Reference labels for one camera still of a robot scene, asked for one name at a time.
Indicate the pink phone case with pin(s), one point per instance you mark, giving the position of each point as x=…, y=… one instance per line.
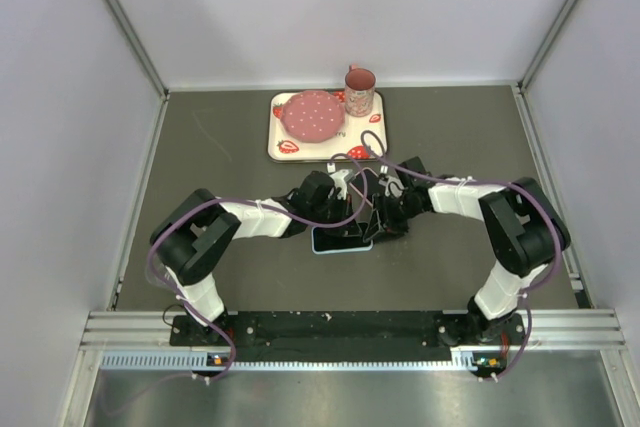
x=367, y=185

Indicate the pink floral mug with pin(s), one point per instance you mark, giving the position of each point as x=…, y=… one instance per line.
x=359, y=91

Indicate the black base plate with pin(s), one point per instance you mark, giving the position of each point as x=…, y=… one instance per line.
x=361, y=336

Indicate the light blue phone case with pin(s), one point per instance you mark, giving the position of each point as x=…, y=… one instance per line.
x=317, y=251

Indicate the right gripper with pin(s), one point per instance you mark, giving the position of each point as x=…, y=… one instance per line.
x=382, y=216

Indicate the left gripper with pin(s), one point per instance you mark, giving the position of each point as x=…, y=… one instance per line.
x=344, y=207

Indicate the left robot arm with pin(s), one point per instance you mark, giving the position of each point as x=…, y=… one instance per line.
x=187, y=246

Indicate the clear glass cup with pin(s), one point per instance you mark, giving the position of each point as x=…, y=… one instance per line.
x=157, y=276

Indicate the pink polka dot plate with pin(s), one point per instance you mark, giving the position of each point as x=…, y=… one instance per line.
x=312, y=116

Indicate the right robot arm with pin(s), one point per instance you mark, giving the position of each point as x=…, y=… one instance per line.
x=525, y=232

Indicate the silver-edged black phone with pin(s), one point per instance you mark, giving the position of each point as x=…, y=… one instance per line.
x=335, y=244

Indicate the strawberry print tray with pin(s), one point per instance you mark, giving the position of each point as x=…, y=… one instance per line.
x=282, y=147

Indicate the slotted cable duct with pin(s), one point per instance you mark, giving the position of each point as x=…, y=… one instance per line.
x=203, y=361

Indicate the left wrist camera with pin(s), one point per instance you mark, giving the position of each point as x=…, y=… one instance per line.
x=341, y=179

